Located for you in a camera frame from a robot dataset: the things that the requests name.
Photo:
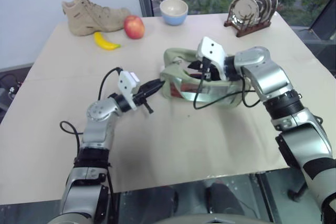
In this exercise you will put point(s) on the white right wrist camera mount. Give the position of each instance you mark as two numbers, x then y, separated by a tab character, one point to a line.
211	51

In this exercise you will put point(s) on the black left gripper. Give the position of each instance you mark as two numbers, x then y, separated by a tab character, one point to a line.
143	98

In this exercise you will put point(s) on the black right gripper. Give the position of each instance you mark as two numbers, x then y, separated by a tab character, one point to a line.
215	72

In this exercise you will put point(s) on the green zip pouch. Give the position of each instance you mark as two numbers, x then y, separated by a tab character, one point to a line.
183	91

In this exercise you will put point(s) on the tan suede boot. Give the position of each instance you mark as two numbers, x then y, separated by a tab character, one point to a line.
89	15

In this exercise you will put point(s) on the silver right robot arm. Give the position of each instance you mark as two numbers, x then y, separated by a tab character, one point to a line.
273	82

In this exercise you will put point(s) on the yellow banana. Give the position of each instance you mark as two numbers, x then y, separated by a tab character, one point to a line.
103	43

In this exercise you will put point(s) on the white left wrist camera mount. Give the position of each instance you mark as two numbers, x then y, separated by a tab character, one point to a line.
126	83

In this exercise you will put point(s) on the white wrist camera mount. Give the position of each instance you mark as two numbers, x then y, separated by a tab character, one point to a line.
126	83
211	51

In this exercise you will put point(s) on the red apple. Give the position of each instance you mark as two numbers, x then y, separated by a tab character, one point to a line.
134	27

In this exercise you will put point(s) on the dark wooden plate rack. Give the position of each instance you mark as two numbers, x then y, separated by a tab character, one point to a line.
252	28

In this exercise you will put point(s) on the blue and cream bowl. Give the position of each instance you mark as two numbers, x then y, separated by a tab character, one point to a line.
173	14

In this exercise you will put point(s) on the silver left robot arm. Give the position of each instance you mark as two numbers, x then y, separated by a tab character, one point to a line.
97	132

